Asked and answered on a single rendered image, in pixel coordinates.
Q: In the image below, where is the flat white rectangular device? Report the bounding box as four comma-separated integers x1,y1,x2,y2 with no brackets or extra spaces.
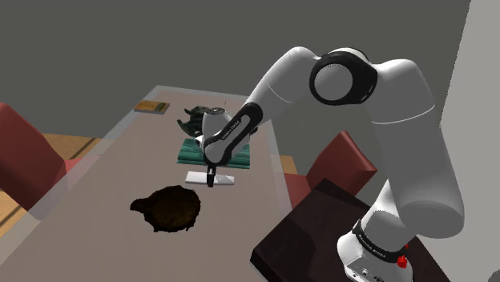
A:
184,171,236,187

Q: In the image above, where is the green folded cloth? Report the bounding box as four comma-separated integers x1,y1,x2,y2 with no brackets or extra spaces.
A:
176,137,252,170

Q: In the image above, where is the dark green crumpled object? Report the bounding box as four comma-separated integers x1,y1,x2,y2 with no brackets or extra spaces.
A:
176,105,226,139

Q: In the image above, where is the yellow green book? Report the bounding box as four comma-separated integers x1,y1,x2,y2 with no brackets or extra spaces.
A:
134,99,171,116

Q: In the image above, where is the dark robot stand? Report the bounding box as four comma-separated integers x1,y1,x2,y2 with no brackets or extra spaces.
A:
249,178,452,282

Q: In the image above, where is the red chair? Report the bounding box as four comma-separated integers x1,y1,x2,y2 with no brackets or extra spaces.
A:
0,103,85,212
284,131,379,210

